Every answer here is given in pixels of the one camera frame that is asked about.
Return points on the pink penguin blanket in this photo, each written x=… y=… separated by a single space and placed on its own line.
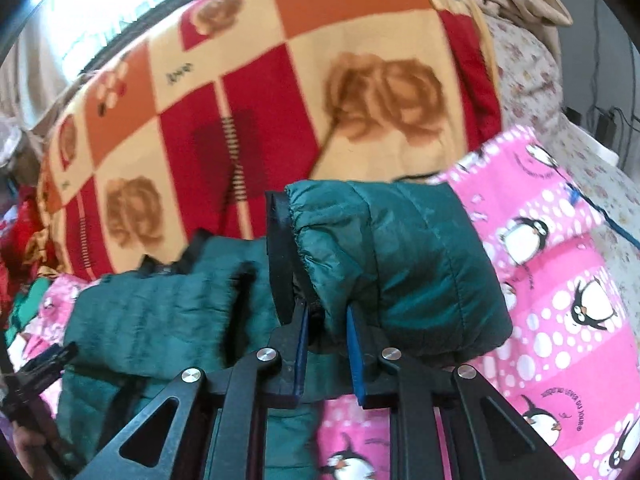
x=550 y=335

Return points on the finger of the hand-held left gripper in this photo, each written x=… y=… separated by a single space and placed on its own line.
x=50 y=360

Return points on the red orange rose blanket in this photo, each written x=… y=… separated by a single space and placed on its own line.
x=300 y=85

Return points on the green cloth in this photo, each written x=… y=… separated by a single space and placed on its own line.
x=25 y=310

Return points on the green puffer jacket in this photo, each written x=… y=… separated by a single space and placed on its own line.
x=400 y=260

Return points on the beige curtain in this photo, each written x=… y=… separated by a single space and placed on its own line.
x=30 y=90

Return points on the shiny red cloth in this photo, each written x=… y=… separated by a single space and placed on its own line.
x=20 y=240

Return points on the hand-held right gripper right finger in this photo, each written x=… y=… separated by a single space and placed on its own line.
x=356 y=360

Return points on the black power adapter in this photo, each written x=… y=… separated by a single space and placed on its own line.
x=606 y=125

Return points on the floral bed sheet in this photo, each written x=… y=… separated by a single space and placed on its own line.
x=530 y=80

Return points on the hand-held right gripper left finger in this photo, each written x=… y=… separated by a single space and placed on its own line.
x=301 y=355

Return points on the window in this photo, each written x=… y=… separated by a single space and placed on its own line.
x=130 y=5

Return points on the person's left hand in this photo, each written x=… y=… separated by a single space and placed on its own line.
x=27 y=442

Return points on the clear plastic bag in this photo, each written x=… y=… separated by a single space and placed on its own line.
x=10 y=140

